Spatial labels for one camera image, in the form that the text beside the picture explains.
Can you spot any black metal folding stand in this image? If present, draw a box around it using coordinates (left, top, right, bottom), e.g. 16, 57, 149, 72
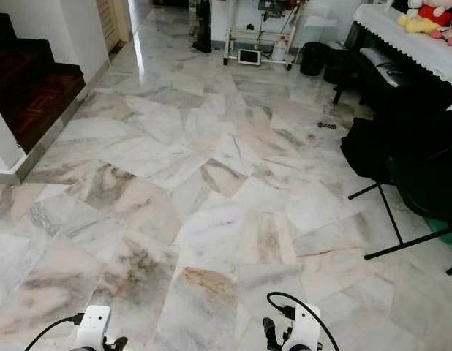
348, 154, 452, 277

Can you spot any green plastic basin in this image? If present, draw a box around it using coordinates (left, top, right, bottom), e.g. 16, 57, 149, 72
427, 218, 452, 246

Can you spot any black fabric bag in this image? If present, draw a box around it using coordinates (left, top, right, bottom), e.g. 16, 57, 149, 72
340, 117, 399, 182

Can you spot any large black fabric cover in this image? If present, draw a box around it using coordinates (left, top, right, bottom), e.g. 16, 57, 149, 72
391, 139, 452, 224

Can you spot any dark wooden staircase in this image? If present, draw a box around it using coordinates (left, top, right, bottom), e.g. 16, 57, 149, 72
0, 13, 86, 153

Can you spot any black piano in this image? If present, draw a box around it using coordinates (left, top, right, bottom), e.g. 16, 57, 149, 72
347, 22, 452, 143

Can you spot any black waste bin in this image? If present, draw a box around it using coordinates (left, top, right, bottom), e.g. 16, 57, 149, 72
299, 42, 331, 78

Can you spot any small white framed screen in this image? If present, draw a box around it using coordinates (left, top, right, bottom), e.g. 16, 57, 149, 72
238, 48, 262, 67

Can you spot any white plastic bottle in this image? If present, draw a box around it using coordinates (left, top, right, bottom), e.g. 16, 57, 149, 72
271, 37, 289, 62

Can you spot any black padded piano bench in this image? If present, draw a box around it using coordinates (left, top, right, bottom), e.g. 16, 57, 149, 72
332, 48, 411, 107

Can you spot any white metal rack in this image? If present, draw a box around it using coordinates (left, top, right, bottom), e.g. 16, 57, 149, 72
222, 0, 304, 72

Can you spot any white lace cloth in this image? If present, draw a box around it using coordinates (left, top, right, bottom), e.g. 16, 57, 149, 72
353, 4, 452, 92

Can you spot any brown wooden door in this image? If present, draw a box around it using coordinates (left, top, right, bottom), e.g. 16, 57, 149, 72
96, 0, 132, 52

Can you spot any dark metal machine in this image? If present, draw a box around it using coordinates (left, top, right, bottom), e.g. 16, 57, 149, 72
257, 0, 294, 20

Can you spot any yellow plush toy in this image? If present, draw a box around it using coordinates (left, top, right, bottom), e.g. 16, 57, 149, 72
396, 15, 442, 36

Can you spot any pink plush toy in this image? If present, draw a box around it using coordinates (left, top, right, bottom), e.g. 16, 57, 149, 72
431, 18, 452, 47

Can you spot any red plush toy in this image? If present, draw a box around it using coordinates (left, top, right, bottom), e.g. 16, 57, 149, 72
407, 0, 452, 29

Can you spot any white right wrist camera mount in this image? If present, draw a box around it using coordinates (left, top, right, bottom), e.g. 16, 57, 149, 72
288, 305, 322, 351

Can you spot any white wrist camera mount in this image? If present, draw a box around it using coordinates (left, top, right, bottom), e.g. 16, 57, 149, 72
74, 306, 111, 351
288, 305, 322, 351

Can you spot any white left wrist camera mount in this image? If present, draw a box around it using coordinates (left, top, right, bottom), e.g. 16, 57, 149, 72
74, 306, 111, 351

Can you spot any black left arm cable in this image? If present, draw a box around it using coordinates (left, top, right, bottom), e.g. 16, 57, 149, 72
25, 313, 84, 351

